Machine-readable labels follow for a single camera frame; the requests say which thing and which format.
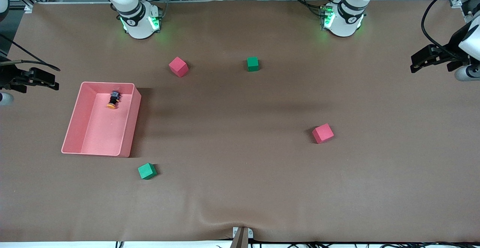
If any orange capped black button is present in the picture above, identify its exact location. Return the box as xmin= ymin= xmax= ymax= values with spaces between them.
xmin=106 ymin=90 xmax=122 ymax=110

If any pink plastic bin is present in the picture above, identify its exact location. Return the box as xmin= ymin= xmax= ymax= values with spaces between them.
xmin=61 ymin=82 xmax=142 ymax=158

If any pink foam cube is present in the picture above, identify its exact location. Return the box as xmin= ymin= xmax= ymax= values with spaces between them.
xmin=312 ymin=123 xmax=335 ymax=144
xmin=168 ymin=57 xmax=189 ymax=78

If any brown table mat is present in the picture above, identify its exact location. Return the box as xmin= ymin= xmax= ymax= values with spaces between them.
xmin=0 ymin=0 xmax=480 ymax=243

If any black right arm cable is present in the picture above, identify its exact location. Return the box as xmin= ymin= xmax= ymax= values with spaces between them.
xmin=0 ymin=33 xmax=61 ymax=71

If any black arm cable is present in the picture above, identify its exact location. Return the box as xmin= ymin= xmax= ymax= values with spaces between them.
xmin=0 ymin=33 xmax=61 ymax=71
xmin=421 ymin=0 xmax=480 ymax=62

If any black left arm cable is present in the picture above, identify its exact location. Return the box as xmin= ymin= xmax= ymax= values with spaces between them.
xmin=421 ymin=0 xmax=480 ymax=62

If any aluminium camera mount post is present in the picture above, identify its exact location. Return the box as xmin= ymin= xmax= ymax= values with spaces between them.
xmin=232 ymin=226 xmax=254 ymax=248

